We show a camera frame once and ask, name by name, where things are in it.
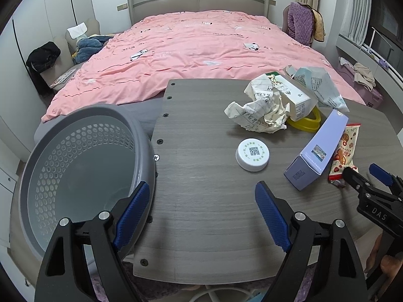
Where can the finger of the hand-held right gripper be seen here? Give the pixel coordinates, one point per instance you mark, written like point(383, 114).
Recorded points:
point(355, 177)
point(381, 171)

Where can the blue crumpled clothing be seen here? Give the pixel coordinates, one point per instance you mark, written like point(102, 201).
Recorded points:
point(88, 47)

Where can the white sheer curtain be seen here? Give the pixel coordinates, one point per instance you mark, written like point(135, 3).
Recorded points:
point(362, 12)

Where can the dark window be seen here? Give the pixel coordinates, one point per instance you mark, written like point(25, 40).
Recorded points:
point(388, 19)

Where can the beige armchair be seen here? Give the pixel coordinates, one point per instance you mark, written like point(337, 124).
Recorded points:
point(59, 66)

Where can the red snack packet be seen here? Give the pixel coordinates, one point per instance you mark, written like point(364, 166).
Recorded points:
point(344, 151)

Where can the pink printed blanket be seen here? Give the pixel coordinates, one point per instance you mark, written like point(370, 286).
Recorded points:
point(189, 53)

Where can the white drink carton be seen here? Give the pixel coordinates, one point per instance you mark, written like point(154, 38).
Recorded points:
point(296, 100)

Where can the pink storage box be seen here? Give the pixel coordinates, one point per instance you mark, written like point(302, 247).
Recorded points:
point(365, 96)

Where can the white drying rack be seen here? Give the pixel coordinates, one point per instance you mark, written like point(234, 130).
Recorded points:
point(382, 59)

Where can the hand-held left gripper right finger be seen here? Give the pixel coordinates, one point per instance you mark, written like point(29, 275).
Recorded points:
point(272, 217)

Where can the printed paper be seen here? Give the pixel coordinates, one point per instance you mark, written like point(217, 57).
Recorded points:
point(261, 113)

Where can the grey perforated plastic basket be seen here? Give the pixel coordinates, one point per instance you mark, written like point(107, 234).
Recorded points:
point(78, 176)

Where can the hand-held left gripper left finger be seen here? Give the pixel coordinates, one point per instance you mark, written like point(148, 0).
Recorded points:
point(132, 214)

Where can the purple fluffy garment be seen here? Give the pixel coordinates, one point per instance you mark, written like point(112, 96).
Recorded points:
point(299, 22)

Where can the grey bed base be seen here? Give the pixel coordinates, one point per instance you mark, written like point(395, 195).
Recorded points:
point(94, 110)

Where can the light blue wipes packet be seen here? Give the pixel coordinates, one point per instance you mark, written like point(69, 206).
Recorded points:
point(321, 85)

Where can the long purple cardboard box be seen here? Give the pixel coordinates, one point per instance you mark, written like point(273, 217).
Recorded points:
point(321, 144)

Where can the white round jar cap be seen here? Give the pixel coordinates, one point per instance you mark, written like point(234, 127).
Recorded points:
point(252, 154)

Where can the black clothing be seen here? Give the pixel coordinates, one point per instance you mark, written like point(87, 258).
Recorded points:
point(42, 55)

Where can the magazine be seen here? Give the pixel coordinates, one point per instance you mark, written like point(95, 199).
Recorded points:
point(63, 78)

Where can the person's right hand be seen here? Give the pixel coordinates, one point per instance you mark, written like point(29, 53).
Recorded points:
point(376, 253)

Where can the white folded cloth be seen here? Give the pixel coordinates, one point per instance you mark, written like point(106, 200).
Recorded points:
point(77, 30)

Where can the beige cloth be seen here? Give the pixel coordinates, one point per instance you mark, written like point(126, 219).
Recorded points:
point(365, 74)

